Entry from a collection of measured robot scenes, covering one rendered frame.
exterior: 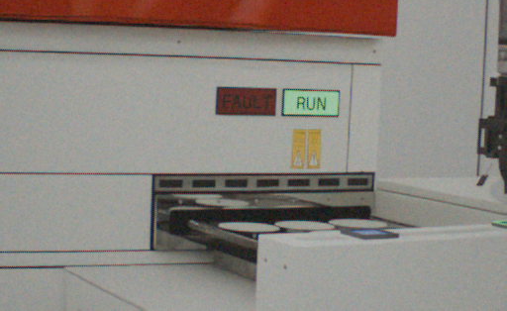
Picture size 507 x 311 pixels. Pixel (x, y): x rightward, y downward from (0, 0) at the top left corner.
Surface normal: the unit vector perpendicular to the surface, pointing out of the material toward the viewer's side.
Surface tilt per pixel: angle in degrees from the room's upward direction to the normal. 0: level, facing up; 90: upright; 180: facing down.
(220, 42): 90
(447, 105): 90
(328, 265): 90
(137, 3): 90
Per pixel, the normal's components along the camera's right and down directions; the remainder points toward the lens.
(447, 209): -0.84, -0.02
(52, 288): 0.54, 0.07
